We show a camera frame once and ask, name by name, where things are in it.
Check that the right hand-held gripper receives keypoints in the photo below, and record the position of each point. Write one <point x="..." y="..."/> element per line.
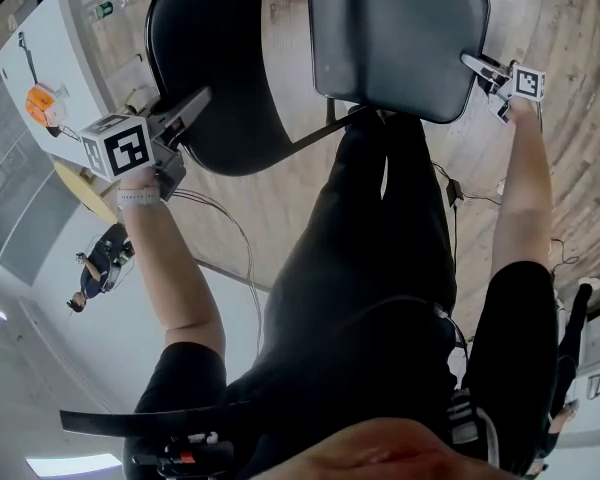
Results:
<point x="527" y="83"/>

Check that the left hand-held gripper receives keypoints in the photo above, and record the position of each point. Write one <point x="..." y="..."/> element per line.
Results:
<point x="125" y="148"/>

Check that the black folding chair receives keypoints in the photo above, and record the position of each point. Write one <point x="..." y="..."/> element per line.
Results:
<point x="395" y="38"/>

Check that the person's right forearm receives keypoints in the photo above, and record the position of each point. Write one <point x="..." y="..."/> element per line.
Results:
<point x="525" y="193"/>

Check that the person's left forearm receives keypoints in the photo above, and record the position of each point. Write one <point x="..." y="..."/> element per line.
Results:
<point x="170" y="258"/>

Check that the beige cylindrical bin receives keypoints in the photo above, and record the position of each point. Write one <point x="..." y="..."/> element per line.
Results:
<point x="137" y="99"/>

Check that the white wristwatch band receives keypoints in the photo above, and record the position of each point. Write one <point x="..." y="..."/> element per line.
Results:
<point x="137" y="197"/>

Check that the black power adapter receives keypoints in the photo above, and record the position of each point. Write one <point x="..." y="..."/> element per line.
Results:
<point x="455" y="192"/>

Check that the white square table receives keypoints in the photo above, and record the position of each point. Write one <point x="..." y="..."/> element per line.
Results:
<point x="65" y="58"/>

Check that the round yellow side table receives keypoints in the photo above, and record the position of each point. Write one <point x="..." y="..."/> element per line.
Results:
<point x="87" y="193"/>

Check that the orange device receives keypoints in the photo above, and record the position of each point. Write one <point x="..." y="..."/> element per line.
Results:
<point x="42" y="103"/>

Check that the person's black trouser legs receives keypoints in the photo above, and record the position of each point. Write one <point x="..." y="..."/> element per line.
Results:
<point x="370" y="208"/>

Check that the person's torso in black shirt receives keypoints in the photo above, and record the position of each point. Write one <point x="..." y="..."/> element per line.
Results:
<point x="330" y="368"/>

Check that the person's face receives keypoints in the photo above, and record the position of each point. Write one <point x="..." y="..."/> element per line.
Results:
<point x="380" y="448"/>

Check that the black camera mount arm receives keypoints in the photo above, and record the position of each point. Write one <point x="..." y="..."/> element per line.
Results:
<point x="145" y="420"/>

